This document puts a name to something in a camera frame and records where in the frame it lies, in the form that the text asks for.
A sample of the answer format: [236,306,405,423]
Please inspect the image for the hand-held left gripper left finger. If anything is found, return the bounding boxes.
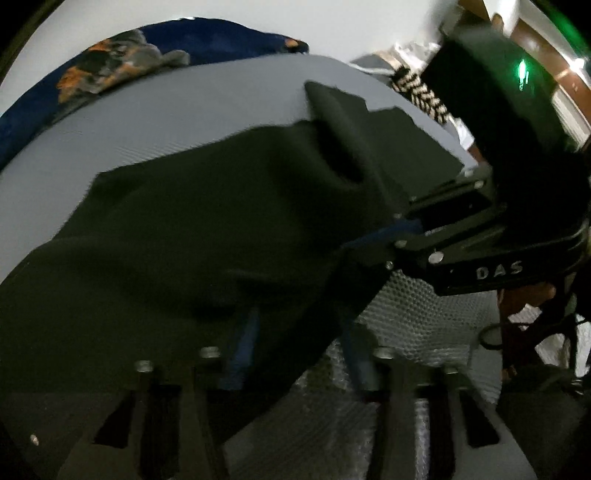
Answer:
[59,308,260,480]

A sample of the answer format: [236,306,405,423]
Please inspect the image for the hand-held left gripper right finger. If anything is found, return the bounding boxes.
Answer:
[341,318,542,480]

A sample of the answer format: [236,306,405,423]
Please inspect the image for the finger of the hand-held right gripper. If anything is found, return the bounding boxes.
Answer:
[342,217,445,278]
[406,165,497,220]

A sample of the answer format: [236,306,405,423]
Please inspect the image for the black pants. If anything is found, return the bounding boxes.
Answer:
[0,80,481,439]

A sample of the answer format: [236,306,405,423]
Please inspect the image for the white crumpled cloth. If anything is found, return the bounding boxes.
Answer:
[392,41,483,153]

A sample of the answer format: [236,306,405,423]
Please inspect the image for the black and white striped cloth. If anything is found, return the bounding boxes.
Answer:
[390,65,451,125]

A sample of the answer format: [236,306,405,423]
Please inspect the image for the grey textured mattress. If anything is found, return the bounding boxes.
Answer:
[0,53,504,480]

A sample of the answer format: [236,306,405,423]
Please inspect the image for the blue printed blanket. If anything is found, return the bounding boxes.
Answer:
[0,18,310,171]

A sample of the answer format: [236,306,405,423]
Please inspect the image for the brown wooden door frame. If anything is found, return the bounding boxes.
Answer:
[462,0,591,97]

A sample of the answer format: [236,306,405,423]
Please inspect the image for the black cable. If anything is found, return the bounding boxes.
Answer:
[478,277,591,384]

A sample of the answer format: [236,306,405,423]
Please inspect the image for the grey cloth with white cord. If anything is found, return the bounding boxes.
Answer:
[350,52,394,75]

